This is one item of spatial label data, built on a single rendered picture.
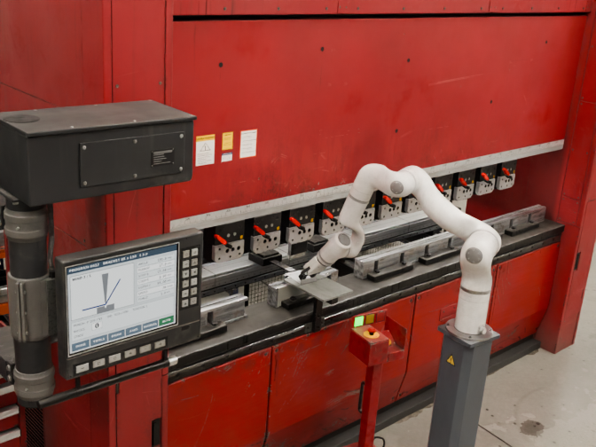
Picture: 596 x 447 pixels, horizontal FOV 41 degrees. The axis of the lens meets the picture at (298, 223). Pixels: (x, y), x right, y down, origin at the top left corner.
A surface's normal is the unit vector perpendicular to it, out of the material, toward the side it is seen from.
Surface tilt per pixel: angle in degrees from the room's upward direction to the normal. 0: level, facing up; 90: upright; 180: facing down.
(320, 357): 90
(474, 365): 90
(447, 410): 90
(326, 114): 90
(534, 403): 0
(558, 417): 0
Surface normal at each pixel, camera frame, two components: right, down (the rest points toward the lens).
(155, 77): 0.67, 0.29
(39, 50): -0.74, 0.18
